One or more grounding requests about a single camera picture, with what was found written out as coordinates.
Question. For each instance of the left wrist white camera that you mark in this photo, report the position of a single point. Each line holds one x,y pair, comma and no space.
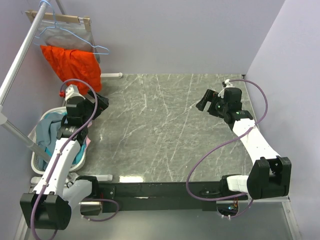
70,92

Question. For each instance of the slate blue polo shirt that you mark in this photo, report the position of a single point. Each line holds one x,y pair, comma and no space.
46,131

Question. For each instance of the wooden bag top bar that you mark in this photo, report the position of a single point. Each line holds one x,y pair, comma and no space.
86,20

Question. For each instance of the wrist white camera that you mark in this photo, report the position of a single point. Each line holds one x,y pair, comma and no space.
225,84
70,92

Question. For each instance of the teal shirt in basket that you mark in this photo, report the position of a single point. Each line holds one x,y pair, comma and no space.
76,162

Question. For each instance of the white table edge bracket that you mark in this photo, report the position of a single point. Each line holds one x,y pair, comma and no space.
118,75

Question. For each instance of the orange shirt on hanger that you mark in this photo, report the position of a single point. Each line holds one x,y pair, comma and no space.
74,64

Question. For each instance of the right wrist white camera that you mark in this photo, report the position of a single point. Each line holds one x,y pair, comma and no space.
225,84

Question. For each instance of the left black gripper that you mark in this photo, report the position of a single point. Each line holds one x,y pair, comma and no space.
102,103

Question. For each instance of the pink garment in basket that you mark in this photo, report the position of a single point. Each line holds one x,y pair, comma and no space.
87,142

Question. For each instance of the silver clothes rack pole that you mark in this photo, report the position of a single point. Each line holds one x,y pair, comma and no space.
11,75

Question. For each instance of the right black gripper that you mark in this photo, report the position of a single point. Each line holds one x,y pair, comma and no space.
210,96

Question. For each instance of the aluminium rail frame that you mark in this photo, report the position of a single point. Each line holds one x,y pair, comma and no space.
166,219

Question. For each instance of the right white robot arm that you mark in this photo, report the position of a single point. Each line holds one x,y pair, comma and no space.
270,174

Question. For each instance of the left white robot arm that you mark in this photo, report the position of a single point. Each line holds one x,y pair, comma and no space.
50,204

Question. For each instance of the white laundry basket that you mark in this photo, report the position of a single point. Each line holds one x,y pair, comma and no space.
36,161

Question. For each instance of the grey mesh hanging bag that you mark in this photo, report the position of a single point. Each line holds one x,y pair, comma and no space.
70,35

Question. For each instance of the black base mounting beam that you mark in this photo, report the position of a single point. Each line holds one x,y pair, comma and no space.
159,196

